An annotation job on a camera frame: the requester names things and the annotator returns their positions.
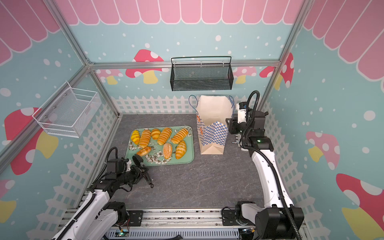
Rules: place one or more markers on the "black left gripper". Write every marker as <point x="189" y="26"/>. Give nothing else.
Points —
<point x="136" y="171"/>

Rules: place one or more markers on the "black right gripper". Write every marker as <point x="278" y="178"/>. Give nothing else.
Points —
<point x="231" y="125"/>

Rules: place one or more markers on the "black metal tongs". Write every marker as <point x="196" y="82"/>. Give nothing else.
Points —
<point x="142" y="172"/>

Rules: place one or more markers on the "checkered paper croissant bag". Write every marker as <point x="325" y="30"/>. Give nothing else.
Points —
<point x="212" y="129"/>

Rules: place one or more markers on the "yellow fake bread roll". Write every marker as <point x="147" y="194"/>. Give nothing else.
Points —
<point x="135" y="137"/>

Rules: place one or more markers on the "orange fake croissant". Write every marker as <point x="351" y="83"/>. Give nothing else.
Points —
<point x="145" y="138"/>

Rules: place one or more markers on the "small striped round bun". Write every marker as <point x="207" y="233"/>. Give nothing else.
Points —
<point x="155" y="133"/>

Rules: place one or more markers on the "sesame fake bun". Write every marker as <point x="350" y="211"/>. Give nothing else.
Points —
<point x="167" y="150"/>

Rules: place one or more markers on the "yellow fake bread loaf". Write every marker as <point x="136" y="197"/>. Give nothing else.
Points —
<point x="164" y="136"/>

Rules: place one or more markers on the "pale yellow twisted bread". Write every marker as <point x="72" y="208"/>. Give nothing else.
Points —
<point x="179" y="136"/>

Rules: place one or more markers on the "glazed fake donut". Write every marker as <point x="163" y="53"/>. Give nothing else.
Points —
<point x="144" y="151"/>

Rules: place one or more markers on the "golden fake croissant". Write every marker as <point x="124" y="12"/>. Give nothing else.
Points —
<point x="181" y="150"/>

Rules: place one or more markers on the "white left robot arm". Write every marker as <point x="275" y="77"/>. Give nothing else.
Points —
<point x="98" y="214"/>

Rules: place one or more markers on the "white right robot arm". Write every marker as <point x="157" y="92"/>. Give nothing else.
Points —
<point x="279" y="219"/>

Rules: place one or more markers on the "green floral serving tray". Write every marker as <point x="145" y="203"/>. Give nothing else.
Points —
<point x="156" y="157"/>

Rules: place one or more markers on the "white wire wall basket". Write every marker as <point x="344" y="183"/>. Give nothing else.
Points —
<point x="68" y="112"/>

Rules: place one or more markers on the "black mesh wall basket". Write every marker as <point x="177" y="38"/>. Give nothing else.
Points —
<point x="207" y="73"/>

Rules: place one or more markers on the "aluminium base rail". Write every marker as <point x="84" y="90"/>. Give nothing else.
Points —
<point x="208" y="223"/>

